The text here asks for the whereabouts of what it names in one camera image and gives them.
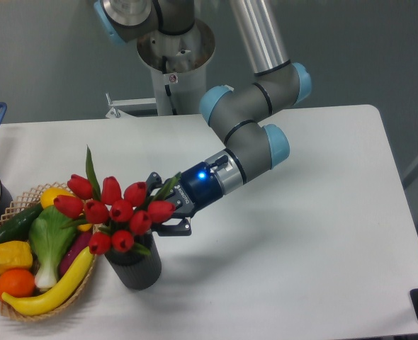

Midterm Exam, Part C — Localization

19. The yellow bell pepper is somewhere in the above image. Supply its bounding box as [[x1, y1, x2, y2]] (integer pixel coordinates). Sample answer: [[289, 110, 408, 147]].
[[0, 241, 33, 274]]

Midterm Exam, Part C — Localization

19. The orange fruit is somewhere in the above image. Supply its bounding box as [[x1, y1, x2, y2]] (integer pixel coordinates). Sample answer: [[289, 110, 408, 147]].
[[0, 268, 35, 299]]

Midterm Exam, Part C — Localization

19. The woven wicker basket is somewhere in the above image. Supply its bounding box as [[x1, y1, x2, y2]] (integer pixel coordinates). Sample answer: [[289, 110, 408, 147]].
[[0, 182, 96, 322]]

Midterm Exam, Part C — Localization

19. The green bok choy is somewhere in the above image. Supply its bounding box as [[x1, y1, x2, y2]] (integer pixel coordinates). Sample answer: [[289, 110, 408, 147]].
[[28, 205, 77, 291]]

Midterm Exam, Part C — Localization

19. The red tulip bouquet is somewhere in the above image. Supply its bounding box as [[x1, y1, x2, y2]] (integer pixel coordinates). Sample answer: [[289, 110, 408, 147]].
[[53, 149, 181, 255]]

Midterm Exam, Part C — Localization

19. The purple sweet potato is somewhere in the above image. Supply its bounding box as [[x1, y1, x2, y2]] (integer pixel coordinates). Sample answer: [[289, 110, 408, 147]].
[[58, 231, 92, 278]]

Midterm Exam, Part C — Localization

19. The green cucumber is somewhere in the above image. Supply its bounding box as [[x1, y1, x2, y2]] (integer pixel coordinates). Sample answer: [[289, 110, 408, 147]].
[[0, 204, 43, 244]]

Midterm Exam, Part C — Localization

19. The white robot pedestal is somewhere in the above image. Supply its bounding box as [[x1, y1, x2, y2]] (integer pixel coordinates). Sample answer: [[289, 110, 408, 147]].
[[104, 17, 231, 120]]

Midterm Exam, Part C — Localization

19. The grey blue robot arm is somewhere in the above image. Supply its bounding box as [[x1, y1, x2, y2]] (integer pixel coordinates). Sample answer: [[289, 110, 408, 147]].
[[94, 1, 312, 236]]

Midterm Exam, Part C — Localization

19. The yellow banana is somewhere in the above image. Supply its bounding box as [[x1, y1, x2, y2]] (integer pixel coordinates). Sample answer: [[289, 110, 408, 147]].
[[1, 246, 94, 317]]

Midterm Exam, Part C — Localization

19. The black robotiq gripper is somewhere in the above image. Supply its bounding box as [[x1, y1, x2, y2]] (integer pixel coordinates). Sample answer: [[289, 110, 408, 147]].
[[146, 161, 223, 237]]

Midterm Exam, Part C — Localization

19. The yellow lemon squash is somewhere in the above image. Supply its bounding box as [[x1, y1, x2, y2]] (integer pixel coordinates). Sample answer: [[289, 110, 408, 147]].
[[40, 187, 93, 232]]

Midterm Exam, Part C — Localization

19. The dark grey ribbed vase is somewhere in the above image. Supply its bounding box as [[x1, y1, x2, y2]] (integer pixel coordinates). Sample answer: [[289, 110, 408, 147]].
[[105, 232, 162, 290]]

